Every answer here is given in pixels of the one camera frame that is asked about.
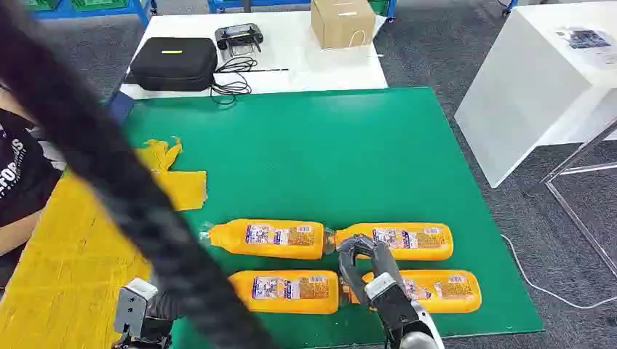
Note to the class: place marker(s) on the black carrying case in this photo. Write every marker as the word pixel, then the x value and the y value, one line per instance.
pixel 173 65

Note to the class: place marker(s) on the green crate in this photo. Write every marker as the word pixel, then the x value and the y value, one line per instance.
pixel 380 6
pixel 101 4
pixel 43 4

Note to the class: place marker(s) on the cardboard box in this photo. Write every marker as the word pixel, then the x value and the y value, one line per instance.
pixel 342 24

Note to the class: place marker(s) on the white desk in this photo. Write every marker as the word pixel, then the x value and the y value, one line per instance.
pixel 525 96

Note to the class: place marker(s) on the black controller device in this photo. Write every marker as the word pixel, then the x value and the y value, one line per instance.
pixel 238 36

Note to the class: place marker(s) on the yellow sheet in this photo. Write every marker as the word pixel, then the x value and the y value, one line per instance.
pixel 62 269

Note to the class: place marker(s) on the metal desk frame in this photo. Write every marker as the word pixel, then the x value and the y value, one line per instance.
pixel 573 212

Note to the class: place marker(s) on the green mat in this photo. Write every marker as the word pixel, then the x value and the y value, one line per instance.
pixel 337 159

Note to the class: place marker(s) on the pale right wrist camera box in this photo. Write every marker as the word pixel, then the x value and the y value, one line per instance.
pixel 380 285

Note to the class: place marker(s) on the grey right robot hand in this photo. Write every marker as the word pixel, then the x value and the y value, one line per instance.
pixel 383 262

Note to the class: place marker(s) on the person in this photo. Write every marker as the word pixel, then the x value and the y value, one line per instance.
pixel 21 168

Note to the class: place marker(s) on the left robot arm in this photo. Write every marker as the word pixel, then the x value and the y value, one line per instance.
pixel 166 307

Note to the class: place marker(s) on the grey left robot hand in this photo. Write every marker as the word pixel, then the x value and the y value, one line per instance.
pixel 147 337

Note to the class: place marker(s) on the white table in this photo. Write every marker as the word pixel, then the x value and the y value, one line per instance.
pixel 308 67

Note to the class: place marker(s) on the orange drink bottle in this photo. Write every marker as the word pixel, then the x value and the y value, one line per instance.
pixel 289 289
pixel 226 238
pixel 424 245
pixel 453 291

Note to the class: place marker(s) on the blue rack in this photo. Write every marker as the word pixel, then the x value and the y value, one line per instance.
pixel 270 5
pixel 96 12

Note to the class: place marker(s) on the printed paper sheet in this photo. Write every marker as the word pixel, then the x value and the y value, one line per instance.
pixel 588 41

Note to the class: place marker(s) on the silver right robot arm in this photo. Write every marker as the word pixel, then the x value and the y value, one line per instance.
pixel 429 332

